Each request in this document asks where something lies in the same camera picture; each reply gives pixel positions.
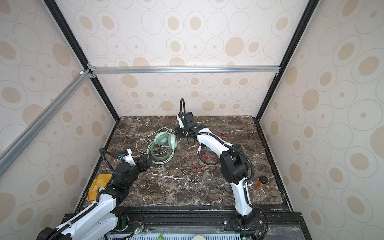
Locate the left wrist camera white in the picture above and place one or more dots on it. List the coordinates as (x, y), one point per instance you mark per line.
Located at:
(126, 156)

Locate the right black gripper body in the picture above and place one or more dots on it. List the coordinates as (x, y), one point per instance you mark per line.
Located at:
(182, 132)

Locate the left diagonal aluminium frame bar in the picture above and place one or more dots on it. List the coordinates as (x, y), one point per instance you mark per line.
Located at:
(22, 141)

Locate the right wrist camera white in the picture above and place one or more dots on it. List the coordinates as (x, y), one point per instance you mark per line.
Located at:
(180, 121)

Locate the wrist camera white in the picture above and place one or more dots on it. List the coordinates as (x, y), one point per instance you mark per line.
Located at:
(126, 156)
(180, 121)

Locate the yellow green snack bag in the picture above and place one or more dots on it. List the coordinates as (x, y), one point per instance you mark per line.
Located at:
(97, 185)

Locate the mint green headphones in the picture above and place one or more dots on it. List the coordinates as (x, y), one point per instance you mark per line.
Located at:
(163, 147)

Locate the horizontal aluminium frame bar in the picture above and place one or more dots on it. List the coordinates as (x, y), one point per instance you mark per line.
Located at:
(185, 70)

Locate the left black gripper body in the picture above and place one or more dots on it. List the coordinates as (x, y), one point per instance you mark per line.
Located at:
(140, 168)

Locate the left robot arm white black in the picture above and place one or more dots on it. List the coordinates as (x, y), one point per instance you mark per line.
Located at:
(98, 219)

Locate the white black red headphones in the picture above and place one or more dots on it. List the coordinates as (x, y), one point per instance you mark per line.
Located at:
(207, 160)

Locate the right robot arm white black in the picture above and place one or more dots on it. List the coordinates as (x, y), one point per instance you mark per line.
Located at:
(236, 167)

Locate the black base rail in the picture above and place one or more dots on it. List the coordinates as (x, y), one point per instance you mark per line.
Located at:
(214, 222)

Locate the amber bottle black cap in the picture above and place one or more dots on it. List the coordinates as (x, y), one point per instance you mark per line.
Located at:
(261, 181)

